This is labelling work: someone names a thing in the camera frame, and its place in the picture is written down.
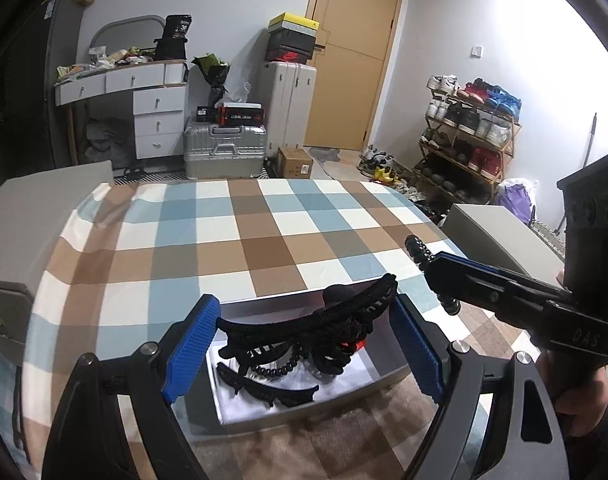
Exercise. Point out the flower bouquet in black wrap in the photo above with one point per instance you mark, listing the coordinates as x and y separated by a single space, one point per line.
213 75

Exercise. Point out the clear plastic bag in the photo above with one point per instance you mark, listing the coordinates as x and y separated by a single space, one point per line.
241 94

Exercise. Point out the desk clutter pile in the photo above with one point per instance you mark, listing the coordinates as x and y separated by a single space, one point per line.
109 60

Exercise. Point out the large black hair claw clip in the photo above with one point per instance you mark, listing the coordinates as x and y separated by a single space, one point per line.
309 320

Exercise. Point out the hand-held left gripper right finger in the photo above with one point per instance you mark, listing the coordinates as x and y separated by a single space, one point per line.
417 355

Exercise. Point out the black shoe box red logo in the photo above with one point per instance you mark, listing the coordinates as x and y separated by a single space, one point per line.
289 55

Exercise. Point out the small black box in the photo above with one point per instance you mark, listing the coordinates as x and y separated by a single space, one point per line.
206 114

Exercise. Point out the cream hard suitcase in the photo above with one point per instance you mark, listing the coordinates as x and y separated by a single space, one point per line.
286 105

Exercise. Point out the slim black hair claw clip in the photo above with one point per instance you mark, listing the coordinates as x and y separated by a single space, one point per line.
264 390

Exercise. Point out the grey floor rug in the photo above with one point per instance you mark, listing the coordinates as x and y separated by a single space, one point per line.
334 157

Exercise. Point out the purple bag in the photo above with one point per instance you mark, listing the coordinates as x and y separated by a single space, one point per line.
516 200

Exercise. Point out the wooden door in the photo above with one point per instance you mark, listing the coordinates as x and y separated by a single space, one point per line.
354 50

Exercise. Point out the grey padded bed side panel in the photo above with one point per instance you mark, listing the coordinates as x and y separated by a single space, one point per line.
498 240
39 220

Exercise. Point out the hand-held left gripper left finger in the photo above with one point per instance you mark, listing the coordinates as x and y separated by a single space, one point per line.
189 352

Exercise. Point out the grey arched mirror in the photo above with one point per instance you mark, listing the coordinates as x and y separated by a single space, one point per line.
129 27

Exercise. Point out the silver hard suitcase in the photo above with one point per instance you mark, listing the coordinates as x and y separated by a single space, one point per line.
224 152

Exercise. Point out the black and red box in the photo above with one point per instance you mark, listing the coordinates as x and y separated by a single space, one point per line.
240 114

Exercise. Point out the small black hair claw clip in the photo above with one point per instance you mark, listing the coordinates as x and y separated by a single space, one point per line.
334 360

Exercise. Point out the grey storage box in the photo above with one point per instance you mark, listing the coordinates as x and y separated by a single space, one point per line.
334 401

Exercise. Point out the yellow and grey shoe box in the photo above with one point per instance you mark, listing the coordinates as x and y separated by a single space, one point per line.
294 23

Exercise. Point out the grey bag under desk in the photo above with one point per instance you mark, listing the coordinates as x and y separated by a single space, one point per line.
106 137

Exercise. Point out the person's right forearm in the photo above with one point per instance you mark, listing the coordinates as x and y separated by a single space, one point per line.
598 450

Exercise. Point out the pile of shoes on floor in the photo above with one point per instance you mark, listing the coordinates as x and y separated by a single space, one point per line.
383 165

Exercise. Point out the white desk with drawers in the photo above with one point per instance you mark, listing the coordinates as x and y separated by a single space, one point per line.
154 105

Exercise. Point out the wooden shoe rack with shoes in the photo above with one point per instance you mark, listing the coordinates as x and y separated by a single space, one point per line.
468 120

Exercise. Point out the plain black shoe box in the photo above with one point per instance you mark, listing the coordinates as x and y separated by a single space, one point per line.
291 39

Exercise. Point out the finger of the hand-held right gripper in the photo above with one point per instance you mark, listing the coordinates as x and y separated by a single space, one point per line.
483 263
463 285

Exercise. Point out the white light switch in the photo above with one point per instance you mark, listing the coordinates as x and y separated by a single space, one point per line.
477 51

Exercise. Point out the black bag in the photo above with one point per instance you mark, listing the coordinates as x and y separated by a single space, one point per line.
173 37

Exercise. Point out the brown cardboard box with label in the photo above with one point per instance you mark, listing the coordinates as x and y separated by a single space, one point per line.
295 164

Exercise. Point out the person's right hand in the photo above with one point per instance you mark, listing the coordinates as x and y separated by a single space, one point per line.
583 405

